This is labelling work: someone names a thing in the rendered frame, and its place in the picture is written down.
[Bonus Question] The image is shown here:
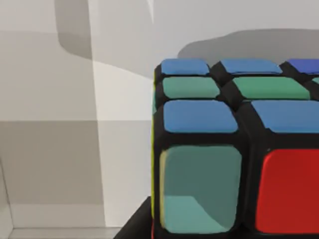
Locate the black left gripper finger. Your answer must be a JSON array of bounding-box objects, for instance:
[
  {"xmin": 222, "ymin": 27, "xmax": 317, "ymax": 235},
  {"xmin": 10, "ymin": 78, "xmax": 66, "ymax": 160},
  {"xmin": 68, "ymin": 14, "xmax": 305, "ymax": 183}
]
[{"xmin": 116, "ymin": 196, "xmax": 154, "ymax": 239}]

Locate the multicoloured puzzle cube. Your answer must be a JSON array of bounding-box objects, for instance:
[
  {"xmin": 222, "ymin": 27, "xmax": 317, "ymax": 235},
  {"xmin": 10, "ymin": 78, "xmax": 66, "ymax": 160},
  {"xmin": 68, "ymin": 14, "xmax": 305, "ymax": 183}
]
[{"xmin": 151, "ymin": 58, "xmax": 319, "ymax": 239}]

